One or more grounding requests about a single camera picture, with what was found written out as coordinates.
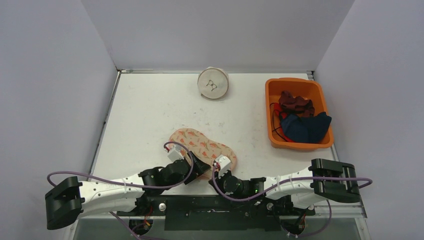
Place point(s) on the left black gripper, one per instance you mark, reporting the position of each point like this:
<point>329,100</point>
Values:
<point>198,168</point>

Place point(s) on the floral mesh laundry bag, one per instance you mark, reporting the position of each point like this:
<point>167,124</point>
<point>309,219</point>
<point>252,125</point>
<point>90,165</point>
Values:
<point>204,148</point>

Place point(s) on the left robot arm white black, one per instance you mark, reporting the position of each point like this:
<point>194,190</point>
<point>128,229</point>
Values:
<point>72,199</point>

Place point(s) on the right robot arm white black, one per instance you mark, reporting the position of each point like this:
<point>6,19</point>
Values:
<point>323,180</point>

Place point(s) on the round white mesh laundry bag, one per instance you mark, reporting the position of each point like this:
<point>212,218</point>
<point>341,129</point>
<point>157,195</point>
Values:
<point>213,83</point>

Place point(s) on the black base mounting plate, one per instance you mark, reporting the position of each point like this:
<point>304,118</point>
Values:
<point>216,213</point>

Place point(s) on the navy blue garment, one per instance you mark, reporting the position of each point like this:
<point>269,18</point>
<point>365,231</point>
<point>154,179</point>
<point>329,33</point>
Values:
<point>307,130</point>

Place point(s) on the maroon garment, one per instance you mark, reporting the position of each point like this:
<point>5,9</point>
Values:
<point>296,104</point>

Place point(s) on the orange plastic bin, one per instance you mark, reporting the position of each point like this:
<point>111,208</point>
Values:
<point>307,89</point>

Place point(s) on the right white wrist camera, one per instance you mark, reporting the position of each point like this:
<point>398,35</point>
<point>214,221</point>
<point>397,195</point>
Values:
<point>223,164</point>

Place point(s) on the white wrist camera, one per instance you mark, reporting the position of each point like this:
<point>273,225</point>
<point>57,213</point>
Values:
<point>223,164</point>
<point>175,153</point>

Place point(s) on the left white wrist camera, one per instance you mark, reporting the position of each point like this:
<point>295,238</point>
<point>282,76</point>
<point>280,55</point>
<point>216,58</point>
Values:
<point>175,153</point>

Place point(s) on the red black strappy garment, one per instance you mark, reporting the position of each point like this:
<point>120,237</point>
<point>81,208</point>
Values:
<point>277,115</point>

